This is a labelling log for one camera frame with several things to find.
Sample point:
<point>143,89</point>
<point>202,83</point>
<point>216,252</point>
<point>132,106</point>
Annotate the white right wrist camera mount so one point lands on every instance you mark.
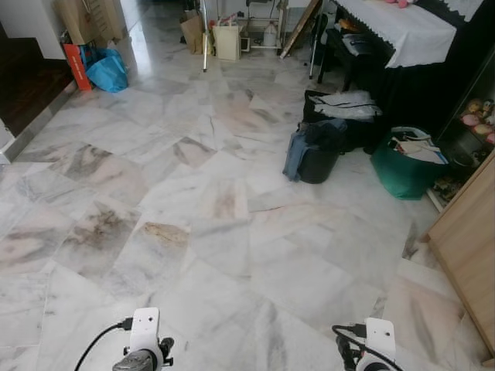
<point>380,337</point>

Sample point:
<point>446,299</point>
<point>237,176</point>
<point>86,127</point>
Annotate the black open suitcase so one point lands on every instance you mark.
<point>340,130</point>

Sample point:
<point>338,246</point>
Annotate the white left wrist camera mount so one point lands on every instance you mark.
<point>145,328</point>

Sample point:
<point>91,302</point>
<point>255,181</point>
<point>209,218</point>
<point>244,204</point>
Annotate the beige paper bag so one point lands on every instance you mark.
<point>227,42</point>

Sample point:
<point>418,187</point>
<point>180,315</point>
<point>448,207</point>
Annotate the black bench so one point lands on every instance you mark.
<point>349,48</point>

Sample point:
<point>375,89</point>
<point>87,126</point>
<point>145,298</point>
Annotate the white plastic jug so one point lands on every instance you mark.
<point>270,35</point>

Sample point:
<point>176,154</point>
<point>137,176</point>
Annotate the dark display shelf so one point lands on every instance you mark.
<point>464,154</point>

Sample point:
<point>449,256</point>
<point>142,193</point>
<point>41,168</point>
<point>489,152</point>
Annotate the brown cardboard sheets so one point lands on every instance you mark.
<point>87,18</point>

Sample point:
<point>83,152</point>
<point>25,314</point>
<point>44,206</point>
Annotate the black piano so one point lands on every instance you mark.
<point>441,89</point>

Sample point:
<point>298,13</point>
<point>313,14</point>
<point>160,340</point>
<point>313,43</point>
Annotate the blue-grey jeans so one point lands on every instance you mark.
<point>295,154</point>

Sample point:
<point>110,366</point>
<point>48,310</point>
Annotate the green fabric bag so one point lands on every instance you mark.
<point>401,176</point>

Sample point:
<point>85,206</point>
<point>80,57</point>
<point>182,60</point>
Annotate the small pink object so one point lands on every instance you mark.
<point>398,2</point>

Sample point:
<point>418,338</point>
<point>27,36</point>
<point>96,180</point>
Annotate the orange-red flat box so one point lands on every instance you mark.
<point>76,66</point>

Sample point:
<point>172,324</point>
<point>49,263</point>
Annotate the leaning wooden board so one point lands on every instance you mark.
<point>300,27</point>

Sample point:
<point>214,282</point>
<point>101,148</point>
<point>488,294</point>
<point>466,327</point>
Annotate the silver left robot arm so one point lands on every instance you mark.
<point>136,362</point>

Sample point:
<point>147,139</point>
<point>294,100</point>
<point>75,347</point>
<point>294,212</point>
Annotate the blue plastic bag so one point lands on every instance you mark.
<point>107,71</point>

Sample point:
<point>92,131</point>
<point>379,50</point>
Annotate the white crumpled cloth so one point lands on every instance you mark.
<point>346,104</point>

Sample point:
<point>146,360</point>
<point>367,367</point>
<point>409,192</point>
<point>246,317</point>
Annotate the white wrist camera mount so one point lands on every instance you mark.
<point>380,337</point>
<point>145,328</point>

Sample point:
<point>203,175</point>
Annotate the brown paper bag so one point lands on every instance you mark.
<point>192,33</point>

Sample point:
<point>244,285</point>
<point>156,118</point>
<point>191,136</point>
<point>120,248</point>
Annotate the thin metal pole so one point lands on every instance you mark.
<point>204,35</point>

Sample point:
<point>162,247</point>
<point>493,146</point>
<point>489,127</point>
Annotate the black round bin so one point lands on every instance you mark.
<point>319,161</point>

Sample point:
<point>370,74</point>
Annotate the pink plush toy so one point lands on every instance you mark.
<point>470,120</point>

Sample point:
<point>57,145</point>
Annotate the light wooden cabinet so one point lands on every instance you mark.
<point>468,247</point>

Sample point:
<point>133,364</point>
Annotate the white lace tablecloth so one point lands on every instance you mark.
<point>402,31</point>

